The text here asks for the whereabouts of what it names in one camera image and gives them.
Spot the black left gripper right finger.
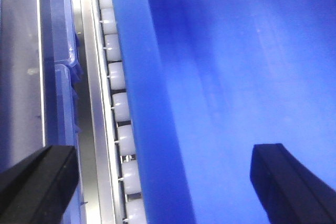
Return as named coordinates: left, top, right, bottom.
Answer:
left=250, top=144, right=335, bottom=223

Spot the blue bin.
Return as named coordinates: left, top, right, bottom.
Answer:
left=39, top=0, right=87, bottom=224
left=113, top=0, right=335, bottom=223

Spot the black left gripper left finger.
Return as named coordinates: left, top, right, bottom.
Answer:
left=1, top=145, right=79, bottom=223

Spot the blue lower left bin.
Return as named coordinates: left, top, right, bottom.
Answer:
left=39, top=0, right=87, bottom=224

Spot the roller track with white rollers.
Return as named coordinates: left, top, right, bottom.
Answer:
left=94, top=0, right=147, bottom=223

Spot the blue lower middle bin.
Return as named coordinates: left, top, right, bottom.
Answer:
left=113, top=0, right=335, bottom=223

